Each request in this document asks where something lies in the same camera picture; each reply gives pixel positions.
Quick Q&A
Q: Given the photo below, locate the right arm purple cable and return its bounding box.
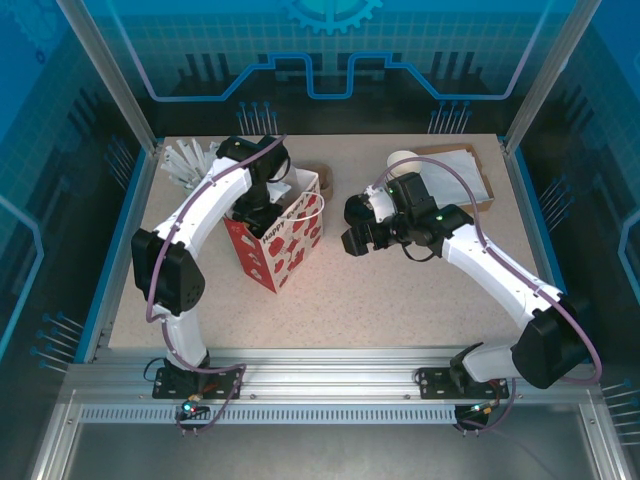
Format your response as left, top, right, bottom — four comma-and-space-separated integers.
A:
367, 155, 604, 437

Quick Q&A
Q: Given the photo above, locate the white paper cup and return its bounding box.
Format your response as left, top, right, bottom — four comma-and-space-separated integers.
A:
387, 149, 425, 181

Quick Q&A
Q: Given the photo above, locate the steel bottom panel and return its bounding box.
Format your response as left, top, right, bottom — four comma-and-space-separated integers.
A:
64, 422, 601, 480

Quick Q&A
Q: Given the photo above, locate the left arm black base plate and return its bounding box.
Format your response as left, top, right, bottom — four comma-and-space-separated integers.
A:
151, 365, 242, 400

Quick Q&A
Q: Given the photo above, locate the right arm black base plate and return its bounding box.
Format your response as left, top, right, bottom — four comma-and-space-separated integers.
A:
417, 367, 511, 401

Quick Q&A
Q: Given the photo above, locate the red white paper bag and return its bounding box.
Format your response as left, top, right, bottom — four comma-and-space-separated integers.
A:
223, 167, 327, 296

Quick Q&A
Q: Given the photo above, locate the right gripper thin black cable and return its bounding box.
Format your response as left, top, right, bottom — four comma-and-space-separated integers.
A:
399, 239, 437, 263

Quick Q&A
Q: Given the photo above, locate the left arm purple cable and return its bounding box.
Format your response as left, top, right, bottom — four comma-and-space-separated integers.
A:
144, 132, 289, 436

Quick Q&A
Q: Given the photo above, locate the slotted grey cable duct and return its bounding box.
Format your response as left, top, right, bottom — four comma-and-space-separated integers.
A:
79, 405, 459, 425

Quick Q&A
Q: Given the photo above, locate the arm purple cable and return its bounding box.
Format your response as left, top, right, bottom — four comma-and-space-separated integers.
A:
144, 132, 289, 436
367, 155, 604, 437

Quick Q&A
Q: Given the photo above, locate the aluminium frame rail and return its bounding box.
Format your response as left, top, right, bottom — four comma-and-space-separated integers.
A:
64, 347, 601, 406

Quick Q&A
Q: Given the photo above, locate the brown cardboard tray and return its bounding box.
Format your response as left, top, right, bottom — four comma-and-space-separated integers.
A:
414, 143, 496, 211

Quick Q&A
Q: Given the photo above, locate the white paper napkin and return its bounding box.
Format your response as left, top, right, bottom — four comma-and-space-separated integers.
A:
424, 148, 489, 204

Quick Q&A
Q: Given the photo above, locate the aluminium frame post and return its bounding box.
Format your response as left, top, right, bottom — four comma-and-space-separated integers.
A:
57, 0, 164, 154
502, 0, 604, 154

